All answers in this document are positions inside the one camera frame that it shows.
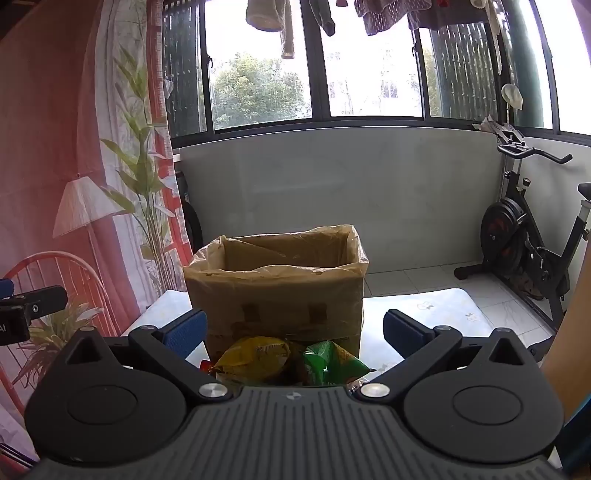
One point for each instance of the clear plastic bag liner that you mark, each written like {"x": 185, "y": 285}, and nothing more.
{"x": 355, "y": 249}

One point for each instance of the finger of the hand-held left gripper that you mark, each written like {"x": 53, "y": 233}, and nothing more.
{"x": 44, "y": 300}

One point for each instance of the green snack packet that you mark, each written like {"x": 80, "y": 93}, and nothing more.
{"x": 330, "y": 364}

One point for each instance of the brown cardboard box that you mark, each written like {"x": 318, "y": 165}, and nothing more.
{"x": 277, "y": 304}

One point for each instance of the black round object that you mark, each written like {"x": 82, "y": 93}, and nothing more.
{"x": 190, "y": 221}

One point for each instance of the white floral tablecloth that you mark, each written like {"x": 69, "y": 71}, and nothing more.
{"x": 443, "y": 309}

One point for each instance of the white cloth on pole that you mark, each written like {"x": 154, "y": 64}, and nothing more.
{"x": 511, "y": 94}

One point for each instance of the wooden board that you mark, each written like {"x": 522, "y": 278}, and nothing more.
{"x": 570, "y": 332}

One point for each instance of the yellow snack packet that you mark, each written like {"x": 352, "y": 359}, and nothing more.
{"x": 254, "y": 360}

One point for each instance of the black exercise bike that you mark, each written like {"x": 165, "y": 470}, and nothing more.
{"x": 512, "y": 230}

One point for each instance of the purple patterned hanging garment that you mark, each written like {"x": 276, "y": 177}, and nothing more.
{"x": 378, "y": 18}

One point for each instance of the dark green hanging garment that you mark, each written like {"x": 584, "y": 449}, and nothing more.
{"x": 323, "y": 16}

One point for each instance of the small red snack packet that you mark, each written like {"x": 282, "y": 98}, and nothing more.
{"x": 206, "y": 366}

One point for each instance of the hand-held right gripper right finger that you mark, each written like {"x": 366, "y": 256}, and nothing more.
{"x": 406, "y": 330}

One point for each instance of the dark green pipe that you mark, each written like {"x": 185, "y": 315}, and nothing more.
{"x": 531, "y": 60}

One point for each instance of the beige hanging garment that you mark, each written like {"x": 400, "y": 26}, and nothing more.
{"x": 270, "y": 18}

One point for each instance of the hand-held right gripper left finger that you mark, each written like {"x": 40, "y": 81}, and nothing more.
{"x": 187, "y": 330}

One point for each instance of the printed plant curtain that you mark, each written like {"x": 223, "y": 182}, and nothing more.
{"x": 69, "y": 138}

